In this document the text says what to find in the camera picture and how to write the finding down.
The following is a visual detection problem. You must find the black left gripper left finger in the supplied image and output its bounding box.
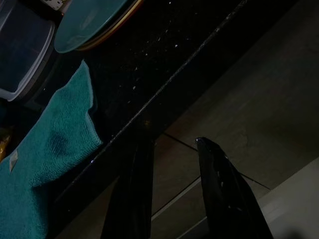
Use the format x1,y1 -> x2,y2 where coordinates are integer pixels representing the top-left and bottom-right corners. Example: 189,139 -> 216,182
101,139 -> 157,239

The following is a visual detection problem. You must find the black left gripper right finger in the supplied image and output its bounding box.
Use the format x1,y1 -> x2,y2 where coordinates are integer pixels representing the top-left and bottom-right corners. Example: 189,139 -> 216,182
195,136 -> 275,239

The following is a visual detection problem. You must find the teal plate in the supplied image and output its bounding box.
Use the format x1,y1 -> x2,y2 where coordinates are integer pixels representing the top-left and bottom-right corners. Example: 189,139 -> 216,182
54,0 -> 137,53

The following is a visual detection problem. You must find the teal cloth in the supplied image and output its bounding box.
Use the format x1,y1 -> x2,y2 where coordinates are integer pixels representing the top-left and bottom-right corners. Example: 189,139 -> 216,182
0,59 -> 103,239

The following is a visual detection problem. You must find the grey cabinet door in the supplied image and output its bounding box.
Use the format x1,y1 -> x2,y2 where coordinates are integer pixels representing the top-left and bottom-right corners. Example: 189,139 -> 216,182
164,0 -> 319,190

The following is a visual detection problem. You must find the clear plastic lidded container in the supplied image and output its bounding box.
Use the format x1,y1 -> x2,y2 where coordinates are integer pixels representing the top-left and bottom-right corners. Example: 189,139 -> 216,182
0,0 -> 56,102

